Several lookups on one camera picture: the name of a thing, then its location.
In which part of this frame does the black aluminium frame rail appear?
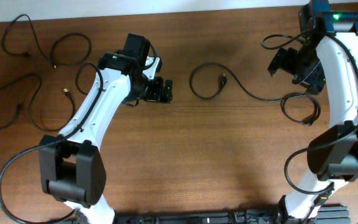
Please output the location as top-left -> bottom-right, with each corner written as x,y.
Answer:
114,205 -> 351,224

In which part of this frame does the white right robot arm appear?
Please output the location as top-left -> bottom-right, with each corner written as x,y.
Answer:
260,1 -> 358,223

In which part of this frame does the long black USB cable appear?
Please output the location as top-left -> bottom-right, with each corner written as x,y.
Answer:
1,13 -> 92,70

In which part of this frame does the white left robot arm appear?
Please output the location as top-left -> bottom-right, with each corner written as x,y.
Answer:
39,34 -> 173,223

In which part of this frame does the short black cable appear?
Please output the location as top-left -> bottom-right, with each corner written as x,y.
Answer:
188,62 -> 322,127

